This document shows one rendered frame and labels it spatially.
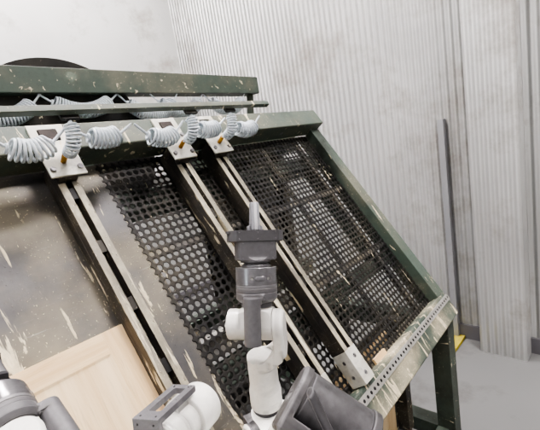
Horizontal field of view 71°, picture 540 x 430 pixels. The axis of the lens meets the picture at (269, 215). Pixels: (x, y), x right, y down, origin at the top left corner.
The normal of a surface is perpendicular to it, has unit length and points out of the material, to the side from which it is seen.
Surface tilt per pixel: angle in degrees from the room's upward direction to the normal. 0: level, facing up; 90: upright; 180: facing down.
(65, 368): 56
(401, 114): 90
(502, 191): 90
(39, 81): 90
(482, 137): 90
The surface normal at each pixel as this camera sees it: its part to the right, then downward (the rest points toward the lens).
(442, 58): -0.68, 0.23
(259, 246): 0.25, -0.09
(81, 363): 0.53, -0.55
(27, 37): 0.71, 0.01
